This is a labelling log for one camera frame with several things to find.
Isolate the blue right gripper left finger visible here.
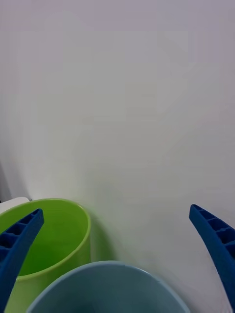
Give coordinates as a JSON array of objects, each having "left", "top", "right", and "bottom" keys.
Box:
[{"left": 0, "top": 208, "right": 45, "bottom": 313}]

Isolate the green plastic bin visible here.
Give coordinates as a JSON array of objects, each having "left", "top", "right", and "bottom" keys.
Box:
[{"left": 0, "top": 198, "right": 92, "bottom": 313}]

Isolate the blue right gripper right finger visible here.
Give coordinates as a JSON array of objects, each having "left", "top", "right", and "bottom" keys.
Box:
[{"left": 188, "top": 204, "right": 235, "bottom": 313}]

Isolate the pale blue plastic bin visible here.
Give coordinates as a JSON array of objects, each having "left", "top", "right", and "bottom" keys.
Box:
[{"left": 25, "top": 260, "right": 191, "bottom": 313}]

